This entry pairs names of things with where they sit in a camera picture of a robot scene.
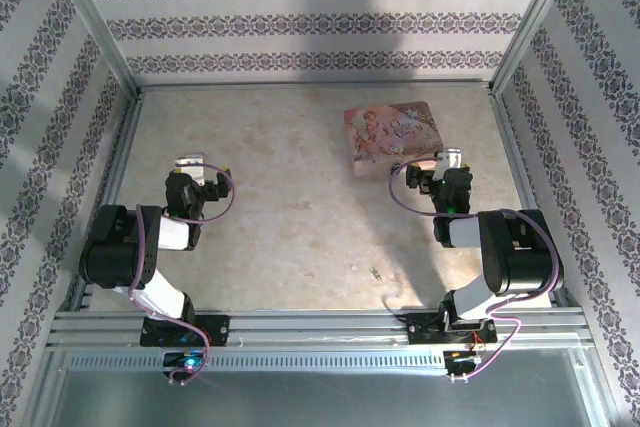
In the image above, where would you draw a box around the pink illustrated tin box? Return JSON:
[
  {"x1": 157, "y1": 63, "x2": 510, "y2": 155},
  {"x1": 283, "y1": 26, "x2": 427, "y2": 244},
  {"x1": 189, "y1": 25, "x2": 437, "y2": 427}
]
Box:
[{"x1": 343, "y1": 100, "x2": 446, "y2": 178}]

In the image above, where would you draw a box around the grey metal sheet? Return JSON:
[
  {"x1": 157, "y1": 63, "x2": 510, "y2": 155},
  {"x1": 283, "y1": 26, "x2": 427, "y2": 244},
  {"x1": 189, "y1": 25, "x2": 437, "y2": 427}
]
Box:
[{"x1": 27, "y1": 346, "x2": 614, "y2": 427}]

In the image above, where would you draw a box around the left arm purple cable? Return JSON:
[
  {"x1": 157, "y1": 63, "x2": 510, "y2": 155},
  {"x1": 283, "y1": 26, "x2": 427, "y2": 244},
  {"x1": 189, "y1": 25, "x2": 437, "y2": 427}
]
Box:
[{"x1": 127, "y1": 160, "x2": 237, "y2": 387}]

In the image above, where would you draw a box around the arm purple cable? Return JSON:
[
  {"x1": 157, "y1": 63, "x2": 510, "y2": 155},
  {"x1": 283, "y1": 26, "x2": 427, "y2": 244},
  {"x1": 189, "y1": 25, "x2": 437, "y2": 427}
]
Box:
[
  {"x1": 388, "y1": 159, "x2": 562, "y2": 382},
  {"x1": 127, "y1": 160, "x2": 237, "y2": 387}
]

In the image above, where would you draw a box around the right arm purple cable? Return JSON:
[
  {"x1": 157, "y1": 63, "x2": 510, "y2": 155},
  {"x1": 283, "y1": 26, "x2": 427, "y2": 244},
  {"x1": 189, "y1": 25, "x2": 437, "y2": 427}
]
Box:
[{"x1": 388, "y1": 159, "x2": 562, "y2": 382}]

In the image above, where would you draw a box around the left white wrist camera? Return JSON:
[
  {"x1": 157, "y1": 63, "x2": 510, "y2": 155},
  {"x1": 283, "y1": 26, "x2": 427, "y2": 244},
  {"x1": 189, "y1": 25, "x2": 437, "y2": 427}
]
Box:
[{"x1": 173, "y1": 151, "x2": 209, "y2": 187}]

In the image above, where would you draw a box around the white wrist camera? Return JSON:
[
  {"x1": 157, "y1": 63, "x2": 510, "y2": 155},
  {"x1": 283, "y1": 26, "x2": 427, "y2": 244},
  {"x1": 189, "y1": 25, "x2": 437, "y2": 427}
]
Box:
[
  {"x1": 173, "y1": 151, "x2": 209, "y2": 187},
  {"x1": 435, "y1": 147, "x2": 464, "y2": 182}
]

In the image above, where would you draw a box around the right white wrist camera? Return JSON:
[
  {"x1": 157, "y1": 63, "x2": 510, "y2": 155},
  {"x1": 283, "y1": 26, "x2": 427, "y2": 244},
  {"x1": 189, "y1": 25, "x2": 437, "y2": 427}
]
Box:
[{"x1": 435, "y1": 147, "x2": 464, "y2": 182}]

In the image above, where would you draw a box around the aluminium side rail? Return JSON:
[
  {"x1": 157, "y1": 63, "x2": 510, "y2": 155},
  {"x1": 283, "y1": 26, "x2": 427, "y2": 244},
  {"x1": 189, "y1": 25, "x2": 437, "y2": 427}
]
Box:
[
  {"x1": 492, "y1": 89, "x2": 584, "y2": 309},
  {"x1": 67, "y1": 91, "x2": 145, "y2": 312}
]

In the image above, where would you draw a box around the aluminium wall-foot rail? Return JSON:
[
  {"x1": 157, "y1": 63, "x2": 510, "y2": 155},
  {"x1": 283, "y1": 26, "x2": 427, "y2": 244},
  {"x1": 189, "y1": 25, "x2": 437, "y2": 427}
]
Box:
[{"x1": 134, "y1": 77, "x2": 495, "y2": 94}]

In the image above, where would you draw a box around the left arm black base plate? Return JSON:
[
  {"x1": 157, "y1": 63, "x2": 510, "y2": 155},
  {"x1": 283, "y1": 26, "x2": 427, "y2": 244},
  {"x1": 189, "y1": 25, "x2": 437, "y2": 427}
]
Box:
[{"x1": 139, "y1": 314, "x2": 231, "y2": 348}]

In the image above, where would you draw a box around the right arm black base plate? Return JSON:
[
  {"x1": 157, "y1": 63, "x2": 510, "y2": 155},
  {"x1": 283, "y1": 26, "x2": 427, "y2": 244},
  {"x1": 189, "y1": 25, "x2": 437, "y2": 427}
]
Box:
[{"x1": 407, "y1": 313, "x2": 499, "y2": 346}]

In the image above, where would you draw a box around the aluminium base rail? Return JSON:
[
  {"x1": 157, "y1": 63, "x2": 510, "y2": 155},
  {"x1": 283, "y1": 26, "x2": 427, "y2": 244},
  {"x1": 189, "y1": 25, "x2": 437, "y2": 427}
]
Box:
[{"x1": 47, "y1": 309, "x2": 592, "y2": 349}]

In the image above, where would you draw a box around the aluminium corner post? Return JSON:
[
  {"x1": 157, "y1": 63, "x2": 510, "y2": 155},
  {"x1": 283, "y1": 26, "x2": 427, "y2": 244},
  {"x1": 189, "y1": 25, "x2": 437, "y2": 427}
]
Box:
[
  {"x1": 488, "y1": 0, "x2": 587, "y2": 93},
  {"x1": 47, "y1": 0, "x2": 142, "y2": 98}
]

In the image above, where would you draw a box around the slotted grey cable duct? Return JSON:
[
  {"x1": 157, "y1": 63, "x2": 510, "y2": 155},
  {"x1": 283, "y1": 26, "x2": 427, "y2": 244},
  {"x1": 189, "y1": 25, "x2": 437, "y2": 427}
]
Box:
[{"x1": 67, "y1": 350, "x2": 449, "y2": 373}]

